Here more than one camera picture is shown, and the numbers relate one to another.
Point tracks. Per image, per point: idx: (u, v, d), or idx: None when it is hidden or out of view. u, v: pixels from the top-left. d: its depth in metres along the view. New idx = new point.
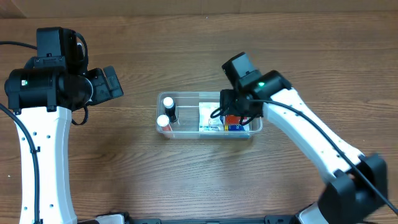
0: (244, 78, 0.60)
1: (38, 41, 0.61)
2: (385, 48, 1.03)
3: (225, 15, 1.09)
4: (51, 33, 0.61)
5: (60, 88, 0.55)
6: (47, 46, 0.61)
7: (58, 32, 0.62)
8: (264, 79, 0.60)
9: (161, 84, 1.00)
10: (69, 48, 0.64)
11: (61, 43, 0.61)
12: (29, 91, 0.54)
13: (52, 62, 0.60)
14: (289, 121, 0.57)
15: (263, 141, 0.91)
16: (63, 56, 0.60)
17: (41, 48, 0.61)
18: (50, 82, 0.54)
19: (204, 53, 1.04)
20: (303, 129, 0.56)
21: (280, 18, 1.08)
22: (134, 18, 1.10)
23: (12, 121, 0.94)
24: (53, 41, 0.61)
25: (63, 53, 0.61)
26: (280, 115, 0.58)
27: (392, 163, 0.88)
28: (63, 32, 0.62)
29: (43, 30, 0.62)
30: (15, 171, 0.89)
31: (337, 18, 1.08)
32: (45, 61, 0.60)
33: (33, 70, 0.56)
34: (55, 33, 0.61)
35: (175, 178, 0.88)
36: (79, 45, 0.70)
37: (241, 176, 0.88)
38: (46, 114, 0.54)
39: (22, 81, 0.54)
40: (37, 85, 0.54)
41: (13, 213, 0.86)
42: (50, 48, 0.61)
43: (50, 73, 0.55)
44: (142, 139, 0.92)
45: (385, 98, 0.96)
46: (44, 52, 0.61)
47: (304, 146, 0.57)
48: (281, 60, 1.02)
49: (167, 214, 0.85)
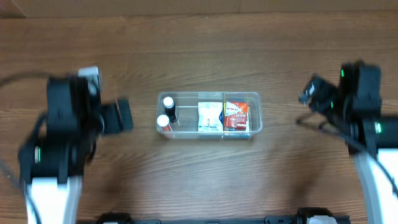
0: (359, 101, 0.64)
1: (47, 93, 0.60)
2: (386, 48, 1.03)
3: (226, 14, 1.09)
4: (60, 88, 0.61)
5: (78, 157, 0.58)
6: (57, 99, 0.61)
7: (67, 88, 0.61)
8: (383, 119, 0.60)
9: (161, 84, 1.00)
10: (79, 100, 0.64)
11: (71, 98, 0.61)
12: (50, 164, 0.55)
13: (64, 122, 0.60)
14: (377, 180, 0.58)
15: (263, 142, 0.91)
16: (75, 118, 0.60)
17: (53, 106, 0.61)
18: (70, 150, 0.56)
19: (204, 53, 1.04)
20: (382, 188, 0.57)
21: (280, 18, 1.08)
22: (134, 18, 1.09)
23: (12, 122, 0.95)
24: (59, 89, 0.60)
25: (73, 89, 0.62)
26: (373, 176, 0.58)
27: None
28: (73, 83, 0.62)
29: (53, 83, 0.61)
30: (15, 172, 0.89)
31: (338, 18, 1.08)
32: (56, 121, 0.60)
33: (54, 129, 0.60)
34: (64, 91, 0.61)
35: (175, 178, 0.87)
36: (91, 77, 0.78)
37: (241, 176, 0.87)
38: (58, 190, 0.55)
39: (36, 148, 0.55)
40: (58, 147, 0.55)
41: (14, 213, 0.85)
42: (61, 104, 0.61)
43: (64, 144, 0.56)
44: (142, 139, 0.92)
45: (386, 98, 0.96)
46: (55, 108, 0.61)
47: (371, 196, 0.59)
48: (282, 60, 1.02)
49: (167, 215, 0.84)
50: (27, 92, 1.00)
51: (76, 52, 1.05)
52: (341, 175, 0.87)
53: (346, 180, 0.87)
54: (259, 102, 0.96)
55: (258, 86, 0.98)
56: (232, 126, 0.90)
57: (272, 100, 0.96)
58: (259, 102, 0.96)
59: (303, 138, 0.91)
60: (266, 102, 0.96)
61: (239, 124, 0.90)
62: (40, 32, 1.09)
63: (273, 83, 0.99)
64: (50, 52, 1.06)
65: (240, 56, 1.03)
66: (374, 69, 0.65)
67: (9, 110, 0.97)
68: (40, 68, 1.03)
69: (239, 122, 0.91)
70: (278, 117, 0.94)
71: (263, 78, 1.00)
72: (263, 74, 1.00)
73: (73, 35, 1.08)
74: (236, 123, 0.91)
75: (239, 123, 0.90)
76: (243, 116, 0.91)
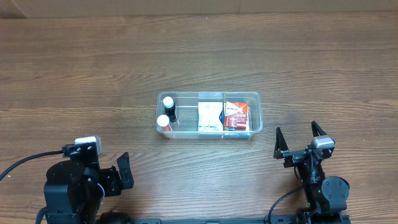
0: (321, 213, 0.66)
1: (46, 198, 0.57)
2: (385, 48, 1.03)
3: (225, 15, 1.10)
4: (58, 190, 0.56)
5: (82, 209, 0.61)
6: (56, 204, 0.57)
7: (66, 188, 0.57)
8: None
9: (161, 84, 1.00)
10: (80, 186, 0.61)
11: (71, 198, 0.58)
12: (58, 219, 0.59)
13: (64, 218, 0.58)
14: None
15: (263, 141, 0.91)
16: (76, 214, 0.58)
17: (51, 207, 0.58)
18: (73, 211, 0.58)
19: (204, 53, 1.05)
20: None
21: (280, 18, 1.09)
22: (134, 18, 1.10)
23: (13, 121, 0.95)
24: (61, 167, 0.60)
25: (69, 183, 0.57)
26: None
27: (392, 163, 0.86)
28: (71, 183, 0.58)
29: (52, 183, 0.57)
30: (15, 171, 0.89)
31: (337, 18, 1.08)
32: (56, 216, 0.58)
33: (48, 194, 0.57)
34: (63, 191, 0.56)
35: (175, 178, 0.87)
36: (90, 147, 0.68)
37: (241, 175, 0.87)
38: None
39: (47, 214, 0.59)
40: (58, 204, 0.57)
41: (14, 213, 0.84)
42: (60, 206, 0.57)
43: (72, 205, 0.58)
44: (142, 139, 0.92)
45: (386, 98, 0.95)
46: (54, 209, 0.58)
47: None
48: (281, 60, 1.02)
49: (167, 214, 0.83)
50: (27, 91, 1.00)
51: (76, 51, 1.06)
52: (342, 175, 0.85)
53: (347, 180, 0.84)
54: (259, 102, 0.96)
55: (258, 86, 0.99)
56: (232, 126, 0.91)
57: (272, 99, 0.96)
58: (259, 102, 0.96)
59: (306, 137, 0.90)
60: (266, 102, 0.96)
61: (238, 124, 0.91)
62: (40, 32, 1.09)
63: (273, 83, 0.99)
64: (50, 51, 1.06)
65: (240, 56, 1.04)
66: (342, 186, 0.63)
67: (9, 110, 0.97)
68: (40, 68, 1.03)
69: (239, 122, 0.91)
70: (278, 116, 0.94)
71: (263, 77, 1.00)
72: (263, 74, 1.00)
73: (73, 35, 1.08)
74: (236, 123, 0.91)
75: (239, 123, 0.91)
76: (243, 116, 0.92)
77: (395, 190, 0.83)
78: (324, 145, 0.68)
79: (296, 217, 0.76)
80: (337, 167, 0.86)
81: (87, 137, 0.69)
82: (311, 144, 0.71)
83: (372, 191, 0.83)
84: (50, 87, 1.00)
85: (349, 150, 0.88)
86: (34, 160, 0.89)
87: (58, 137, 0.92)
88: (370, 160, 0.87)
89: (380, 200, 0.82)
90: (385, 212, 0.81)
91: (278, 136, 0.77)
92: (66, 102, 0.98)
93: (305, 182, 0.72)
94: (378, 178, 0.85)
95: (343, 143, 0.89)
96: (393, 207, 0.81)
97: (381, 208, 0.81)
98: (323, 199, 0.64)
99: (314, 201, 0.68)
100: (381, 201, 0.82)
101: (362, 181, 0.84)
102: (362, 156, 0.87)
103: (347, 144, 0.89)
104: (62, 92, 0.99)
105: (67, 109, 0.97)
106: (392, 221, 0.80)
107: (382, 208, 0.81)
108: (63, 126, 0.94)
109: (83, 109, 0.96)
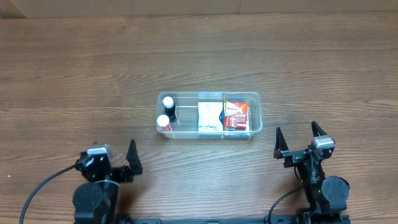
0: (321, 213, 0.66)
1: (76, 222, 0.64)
2: (385, 48, 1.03)
3: (225, 15, 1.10)
4: (86, 218, 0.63)
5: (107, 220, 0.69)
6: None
7: (92, 215, 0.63)
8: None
9: (161, 84, 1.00)
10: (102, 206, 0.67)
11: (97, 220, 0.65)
12: None
13: None
14: None
15: (263, 141, 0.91)
16: None
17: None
18: None
19: (204, 54, 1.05)
20: None
21: (280, 18, 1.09)
22: (134, 18, 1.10)
23: (13, 121, 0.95)
24: (83, 194, 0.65)
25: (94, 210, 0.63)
26: None
27: (392, 163, 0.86)
28: (96, 210, 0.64)
29: (79, 212, 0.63)
30: (15, 171, 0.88)
31: (337, 19, 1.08)
32: None
33: (77, 220, 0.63)
34: (89, 218, 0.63)
35: (175, 178, 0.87)
36: (102, 158, 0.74)
37: (241, 175, 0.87)
38: None
39: None
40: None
41: (14, 213, 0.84)
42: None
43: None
44: (142, 139, 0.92)
45: (386, 98, 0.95)
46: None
47: None
48: (281, 60, 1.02)
49: (167, 214, 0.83)
50: (27, 91, 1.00)
51: (76, 51, 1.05)
52: (342, 175, 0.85)
53: (347, 180, 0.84)
54: (259, 102, 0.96)
55: (258, 86, 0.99)
56: (232, 126, 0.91)
57: (272, 99, 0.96)
58: (259, 102, 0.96)
59: (306, 138, 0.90)
60: (266, 102, 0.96)
61: (238, 124, 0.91)
62: (40, 32, 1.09)
63: (273, 83, 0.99)
64: (50, 51, 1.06)
65: (240, 56, 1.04)
66: (341, 186, 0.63)
67: (9, 110, 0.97)
68: (40, 68, 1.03)
69: (239, 122, 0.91)
70: (278, 116, 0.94)
71: (263, 77, 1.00)
72: (263, 74, 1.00)
73: (73, 35, 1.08)
74: (236, 123, 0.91)
75: (239, 123, 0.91)
76: (243, 116, 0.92)
77: (395, 190, 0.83)
78: (324, 146, 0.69)
79: (296, 217, 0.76)
80: (337, 167, 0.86)
81: (98, 147, 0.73)
82: (311, 144, 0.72)
83: (372, 191, 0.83)
84: (50, 87, 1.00)
85: (349, 151, 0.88)
86: (34, 160, 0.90)
87: (58, 137, 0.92)
88: (370, 160, 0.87)
89: (380, 200, 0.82)
90: (385, 211, 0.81)
91: (278, 135, 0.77)
92: (66, 102, 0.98)
93: (305, 182, 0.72)
94: (378, 178, 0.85)
95: (343, 143, 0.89)
96: (393, 207, 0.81)
97: (381, 208, 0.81)
98: (323, 199, 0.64)
99: (314, 201, 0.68)
100: (381, 201, 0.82)
101: (362, 181, 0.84)
102: (362, 156, 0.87)
103: (347, 144, 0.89)
104: (61, 92, 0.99)
105: (67, 109, 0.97)
106: (392, 221, 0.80)
107: (382, 208, 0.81)
108: (63, 126, 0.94)
109: (83, 109, 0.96)
